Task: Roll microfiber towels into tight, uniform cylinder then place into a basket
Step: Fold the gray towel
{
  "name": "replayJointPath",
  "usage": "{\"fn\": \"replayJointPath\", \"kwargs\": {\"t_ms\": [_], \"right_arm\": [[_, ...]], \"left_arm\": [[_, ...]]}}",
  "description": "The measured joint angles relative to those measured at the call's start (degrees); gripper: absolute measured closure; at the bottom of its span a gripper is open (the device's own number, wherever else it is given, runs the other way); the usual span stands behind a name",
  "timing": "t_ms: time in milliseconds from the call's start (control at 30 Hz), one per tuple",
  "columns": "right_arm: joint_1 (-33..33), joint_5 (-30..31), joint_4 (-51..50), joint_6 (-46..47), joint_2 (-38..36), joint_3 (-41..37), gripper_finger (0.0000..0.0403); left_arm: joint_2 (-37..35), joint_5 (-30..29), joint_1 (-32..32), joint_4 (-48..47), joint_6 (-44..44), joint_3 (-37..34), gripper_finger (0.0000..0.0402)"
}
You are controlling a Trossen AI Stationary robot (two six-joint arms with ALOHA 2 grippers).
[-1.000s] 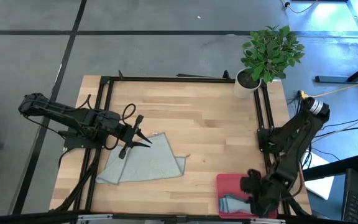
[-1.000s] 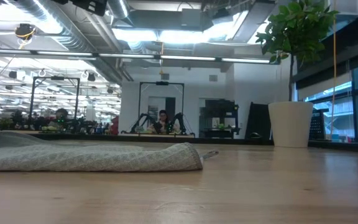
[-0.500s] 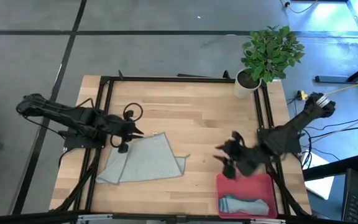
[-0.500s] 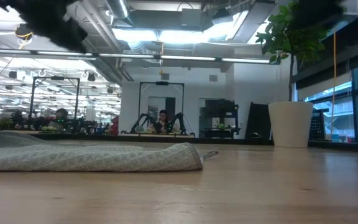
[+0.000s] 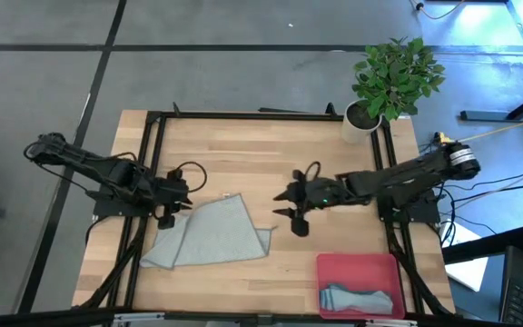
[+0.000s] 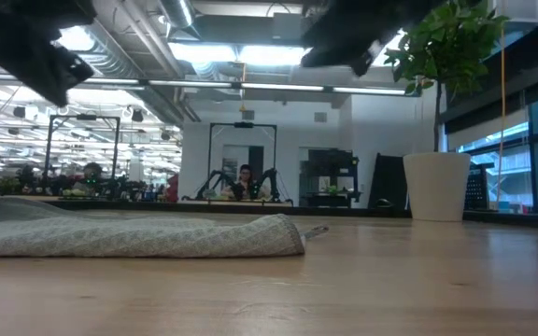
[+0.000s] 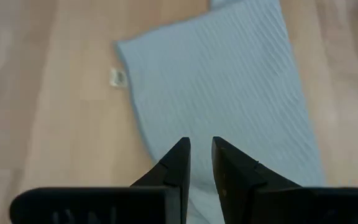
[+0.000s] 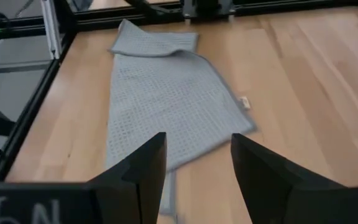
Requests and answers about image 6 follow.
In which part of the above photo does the black background robot workstation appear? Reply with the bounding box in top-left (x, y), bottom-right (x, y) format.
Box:
top-left (182, 121), bottom-right (294, 207)
top-left (16, 114), bottom-right (130, 198)

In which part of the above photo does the red background object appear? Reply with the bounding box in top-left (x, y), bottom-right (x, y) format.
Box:
top-left (164, 173), bottom-right (180, 203)

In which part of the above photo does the black leaning board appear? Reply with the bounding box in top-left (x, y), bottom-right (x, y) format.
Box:
top-left (366, 152), bottom-right (409, 209)

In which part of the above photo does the linear ceiling light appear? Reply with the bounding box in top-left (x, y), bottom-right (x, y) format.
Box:
top-left (84, 77), bottom-right (410, 97)

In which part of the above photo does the black aluminium table frame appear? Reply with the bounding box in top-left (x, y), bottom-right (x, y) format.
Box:
top-left (49, 199), bottom-right (538, 231)

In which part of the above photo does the yellow hanging cord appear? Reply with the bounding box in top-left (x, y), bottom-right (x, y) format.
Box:
top-left (495, 27), bottom-right (507, 209)

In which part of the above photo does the person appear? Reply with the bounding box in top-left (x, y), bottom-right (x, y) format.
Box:
top-left (73, 161), bottom-right (107, 195)
top-left (220, 163), bottom-right (271, 202)

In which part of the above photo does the green leafy potted tree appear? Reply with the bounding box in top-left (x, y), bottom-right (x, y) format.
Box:
top-left (383, 0), bottom-right (511, 153)

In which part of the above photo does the grey waffle microfiber towel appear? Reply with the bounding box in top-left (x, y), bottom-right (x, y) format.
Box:
top-left (0, 196), bottom-right (330, 259)

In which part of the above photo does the black shelf unit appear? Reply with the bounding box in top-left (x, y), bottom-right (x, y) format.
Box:
top-left (304, 147), bottom-right (362, 209)

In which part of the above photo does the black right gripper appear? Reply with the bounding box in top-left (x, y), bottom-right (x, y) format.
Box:
top-left (299, 0), bottom-right (438, 78)

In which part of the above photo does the silver ceiling duct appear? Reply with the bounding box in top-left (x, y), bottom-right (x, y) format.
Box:
top-left (159, 0), bottom-right (195, 29)

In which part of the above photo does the white plant pot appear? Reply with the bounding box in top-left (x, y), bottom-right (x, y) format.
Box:
top-left (403, 151), bottom-right (472, 223)

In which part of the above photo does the black perforated crate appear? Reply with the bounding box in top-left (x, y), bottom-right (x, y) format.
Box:
top-left (463, 162), bottom-right (490, 211)

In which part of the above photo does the small background plant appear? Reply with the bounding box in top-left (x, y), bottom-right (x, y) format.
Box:
top-left (0, 175), bottom-right (19, 195)

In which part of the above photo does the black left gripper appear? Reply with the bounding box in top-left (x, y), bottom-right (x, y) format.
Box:
top-left (0, 11), bottom-right (95, 107)

